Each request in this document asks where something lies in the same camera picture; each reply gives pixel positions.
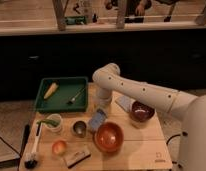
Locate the metal spoon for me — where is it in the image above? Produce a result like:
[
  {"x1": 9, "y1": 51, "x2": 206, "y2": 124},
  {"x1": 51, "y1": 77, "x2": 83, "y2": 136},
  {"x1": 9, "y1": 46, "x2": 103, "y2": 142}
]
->
[{"x1": 67, "y1": 88, "x2": 85, "y2": 104}]

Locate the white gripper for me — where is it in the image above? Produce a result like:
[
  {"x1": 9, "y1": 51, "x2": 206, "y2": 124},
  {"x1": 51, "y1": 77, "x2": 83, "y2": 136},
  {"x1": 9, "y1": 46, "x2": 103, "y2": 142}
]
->
[{"x1": 94, "y1": 87, "x2": 112, "y2": 112}]

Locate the orange bowl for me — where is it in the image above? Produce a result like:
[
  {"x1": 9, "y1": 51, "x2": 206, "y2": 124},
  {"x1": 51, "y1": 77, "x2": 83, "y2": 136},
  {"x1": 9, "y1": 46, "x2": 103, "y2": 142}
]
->
[{"x1": 94, "y1": 122, "x2": 124, "y2": 153}]

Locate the white cup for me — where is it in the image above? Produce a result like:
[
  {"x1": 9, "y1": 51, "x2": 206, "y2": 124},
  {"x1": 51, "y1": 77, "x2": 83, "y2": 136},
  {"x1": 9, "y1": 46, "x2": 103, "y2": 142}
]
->
[{"x1": 46, "y1": 114, "x2": 63, "y2": 133}]

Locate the dark red bowl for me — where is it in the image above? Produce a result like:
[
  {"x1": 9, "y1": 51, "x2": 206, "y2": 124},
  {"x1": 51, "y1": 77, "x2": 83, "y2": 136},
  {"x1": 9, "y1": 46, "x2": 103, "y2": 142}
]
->
[{"x1": 129, "y1": 101, "x2": 155, "y2": 123}]

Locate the wooden block brush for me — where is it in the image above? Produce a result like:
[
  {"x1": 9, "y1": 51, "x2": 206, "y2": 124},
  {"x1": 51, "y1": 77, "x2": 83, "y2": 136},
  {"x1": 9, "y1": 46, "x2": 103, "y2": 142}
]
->
[{"x1": 65, "y1": 146, "x2": 91, "y2": 169}]

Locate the orange plastic cup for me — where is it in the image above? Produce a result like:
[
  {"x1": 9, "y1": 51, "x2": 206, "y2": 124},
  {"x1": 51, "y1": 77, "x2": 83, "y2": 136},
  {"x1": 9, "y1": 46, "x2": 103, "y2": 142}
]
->
[{"x1": 52, "y1": 140, "x2": 67, "y2": 156}]

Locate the yellow corn cob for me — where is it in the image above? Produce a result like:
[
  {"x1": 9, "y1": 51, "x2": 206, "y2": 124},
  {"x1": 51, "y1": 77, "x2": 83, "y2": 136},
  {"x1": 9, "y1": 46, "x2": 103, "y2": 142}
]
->
[{"x1": 44, "y1": 83, "x2": 58, "y2": 99}]

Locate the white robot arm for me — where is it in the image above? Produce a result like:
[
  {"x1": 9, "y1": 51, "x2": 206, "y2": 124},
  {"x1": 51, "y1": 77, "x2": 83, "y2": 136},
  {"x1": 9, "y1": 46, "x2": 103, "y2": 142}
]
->
[{"x1": 92, "y1": 63, "x2": 206, "y2": 171}]

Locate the small metal cup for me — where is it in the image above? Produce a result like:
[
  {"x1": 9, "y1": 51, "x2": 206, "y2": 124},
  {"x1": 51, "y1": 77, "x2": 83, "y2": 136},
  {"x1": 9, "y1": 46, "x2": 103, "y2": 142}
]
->
[{"x1": 72, "y1": 121, "x2": 87, "y2": 138}]

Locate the green vegetable toy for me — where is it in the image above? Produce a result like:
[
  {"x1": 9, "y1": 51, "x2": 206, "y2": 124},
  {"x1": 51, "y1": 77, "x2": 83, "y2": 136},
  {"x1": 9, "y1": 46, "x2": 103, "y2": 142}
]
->
[{"x1": 37, "y1": 119, "x2": 59, "y2": 127}]

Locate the green plastic tray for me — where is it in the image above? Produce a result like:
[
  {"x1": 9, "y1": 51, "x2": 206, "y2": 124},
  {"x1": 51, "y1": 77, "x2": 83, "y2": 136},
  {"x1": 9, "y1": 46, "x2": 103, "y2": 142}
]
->
[{"x1": 35, "y1": 77, "x2": 88, "y2": 113}]

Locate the white dish brush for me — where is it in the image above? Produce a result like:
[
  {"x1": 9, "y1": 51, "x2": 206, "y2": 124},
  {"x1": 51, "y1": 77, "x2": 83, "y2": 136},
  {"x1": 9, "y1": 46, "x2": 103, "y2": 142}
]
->
[{"x1": 24, "y1": 123, "x2": 42, "y2": 169}]

